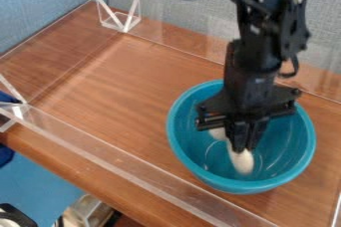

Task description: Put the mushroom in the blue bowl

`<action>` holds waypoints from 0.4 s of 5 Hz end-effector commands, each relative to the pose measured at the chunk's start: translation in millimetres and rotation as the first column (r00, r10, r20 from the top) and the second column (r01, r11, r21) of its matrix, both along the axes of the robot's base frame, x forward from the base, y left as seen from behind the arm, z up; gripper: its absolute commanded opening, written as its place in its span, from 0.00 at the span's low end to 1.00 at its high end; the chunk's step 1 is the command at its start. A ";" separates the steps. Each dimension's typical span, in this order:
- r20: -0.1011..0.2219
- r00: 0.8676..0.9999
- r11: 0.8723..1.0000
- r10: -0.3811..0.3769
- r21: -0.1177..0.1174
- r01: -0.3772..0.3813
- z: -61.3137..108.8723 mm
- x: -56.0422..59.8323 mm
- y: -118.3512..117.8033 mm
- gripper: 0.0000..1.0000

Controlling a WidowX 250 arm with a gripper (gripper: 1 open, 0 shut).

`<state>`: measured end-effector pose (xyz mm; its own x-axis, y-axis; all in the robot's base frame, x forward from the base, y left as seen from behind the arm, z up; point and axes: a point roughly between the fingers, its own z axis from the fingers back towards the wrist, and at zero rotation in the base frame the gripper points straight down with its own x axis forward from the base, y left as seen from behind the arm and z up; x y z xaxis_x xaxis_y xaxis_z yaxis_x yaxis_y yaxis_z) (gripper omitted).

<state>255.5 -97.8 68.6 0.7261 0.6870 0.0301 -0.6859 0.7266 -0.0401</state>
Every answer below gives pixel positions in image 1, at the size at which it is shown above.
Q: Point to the grey clutter below table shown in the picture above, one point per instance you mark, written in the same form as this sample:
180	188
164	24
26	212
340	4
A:
89	212

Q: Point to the clear acrylic front barrier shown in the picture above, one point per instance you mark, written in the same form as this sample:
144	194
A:
147	192

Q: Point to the white toy mushroom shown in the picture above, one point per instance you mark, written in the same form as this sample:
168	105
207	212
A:
243	160

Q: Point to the clear acrylic corner bracket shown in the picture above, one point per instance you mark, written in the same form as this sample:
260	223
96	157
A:
117	20

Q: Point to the black white device below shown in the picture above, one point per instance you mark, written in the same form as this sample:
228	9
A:
14	218

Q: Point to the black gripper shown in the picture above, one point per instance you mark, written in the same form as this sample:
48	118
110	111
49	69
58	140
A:
247	102

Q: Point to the clear acrylic barrier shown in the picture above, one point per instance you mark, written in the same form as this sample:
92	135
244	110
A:
315	81
147	192

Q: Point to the blue plastic bowl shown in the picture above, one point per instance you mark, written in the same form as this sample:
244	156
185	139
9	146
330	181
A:
283	155

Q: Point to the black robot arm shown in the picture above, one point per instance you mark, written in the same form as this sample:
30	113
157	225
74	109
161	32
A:
274	35

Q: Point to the clear acrylic back barrier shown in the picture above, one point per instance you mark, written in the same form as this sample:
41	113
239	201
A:
315	81

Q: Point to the clear acrylic left bracket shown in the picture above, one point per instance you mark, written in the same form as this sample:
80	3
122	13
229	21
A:
13	105

